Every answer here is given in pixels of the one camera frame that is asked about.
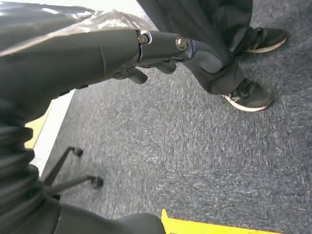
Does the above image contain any person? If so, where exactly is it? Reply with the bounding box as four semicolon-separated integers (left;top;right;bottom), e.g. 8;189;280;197
136;0;289;113

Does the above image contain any black castor chair base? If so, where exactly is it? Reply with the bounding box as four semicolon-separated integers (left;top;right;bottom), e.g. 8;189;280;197
42;147;104;201

